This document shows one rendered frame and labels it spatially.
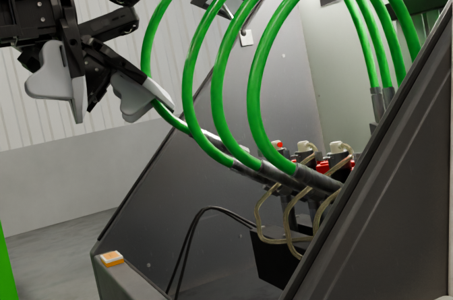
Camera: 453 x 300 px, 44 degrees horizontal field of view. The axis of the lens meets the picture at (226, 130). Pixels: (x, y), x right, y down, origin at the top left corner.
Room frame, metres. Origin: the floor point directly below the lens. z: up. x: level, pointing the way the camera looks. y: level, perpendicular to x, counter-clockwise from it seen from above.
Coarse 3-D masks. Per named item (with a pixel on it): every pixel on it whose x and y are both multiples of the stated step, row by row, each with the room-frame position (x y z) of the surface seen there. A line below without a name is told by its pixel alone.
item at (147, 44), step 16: (160, 0) 0.80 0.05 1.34; (352, 0) 0.92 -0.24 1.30; (160, 16) 0.80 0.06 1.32; (352, 16) 0.92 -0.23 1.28; (144, 48) 0.79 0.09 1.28; (368, 48) 0.92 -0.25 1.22; (144, 64) 0.78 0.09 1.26; (368, 64) 0.92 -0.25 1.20; (160, 112) 0.79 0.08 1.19; (176, 128) 0.80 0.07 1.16
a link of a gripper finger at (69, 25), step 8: (64, 0) 0.62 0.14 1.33; (64, 8) 0.59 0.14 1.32; (72, 8) 0.59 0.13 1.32; (64, 16) 0.59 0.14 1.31; (72, 16) 0.59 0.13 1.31; (64, 24) 0.59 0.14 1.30; (72, 24) 0.59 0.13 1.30; (64, 32) 0.58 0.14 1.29; (72, 32) 0.59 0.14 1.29; (64, 40) 0.59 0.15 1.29; (72, 40) 0.59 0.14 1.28; (72, 48) 0.59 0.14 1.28; (80, 48) 0.59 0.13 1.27; (72, 56) 0.59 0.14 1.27; (80, 56) 0.59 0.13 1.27; (72, 64) 0.60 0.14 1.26; (80, 64) 0.60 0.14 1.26; (72, 72) 0.60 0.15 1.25; (80, 72) 0.60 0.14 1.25
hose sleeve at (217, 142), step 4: (204, 132) 0.81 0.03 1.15; (208, 132) 0.81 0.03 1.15; (192, 136) 0.80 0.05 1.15; (208, 136) 0.81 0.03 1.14; (212, 136) 0.81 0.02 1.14; (216, 136) 0.82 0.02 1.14; (212, 140) 0.81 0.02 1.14; (216, 140) 0.81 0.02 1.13; (220, 140) 0.81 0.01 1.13; (216, 144) 0.81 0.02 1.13; (220, 144) 0.81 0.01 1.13; (220, 148) 0.82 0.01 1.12; (224, 148) 0.82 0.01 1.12; (228, 152) 0.82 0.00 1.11
